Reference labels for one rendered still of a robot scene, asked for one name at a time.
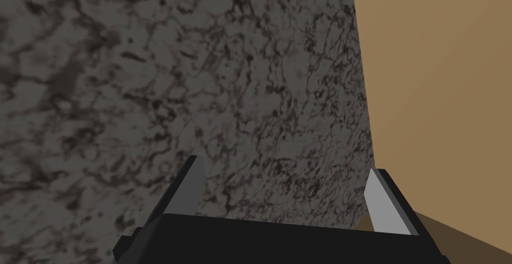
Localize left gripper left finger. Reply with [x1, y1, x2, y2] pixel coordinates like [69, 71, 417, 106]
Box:
[146, 154, 206, 228]

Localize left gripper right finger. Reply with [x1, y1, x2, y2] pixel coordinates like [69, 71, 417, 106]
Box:
[363, 168, 420, 236]

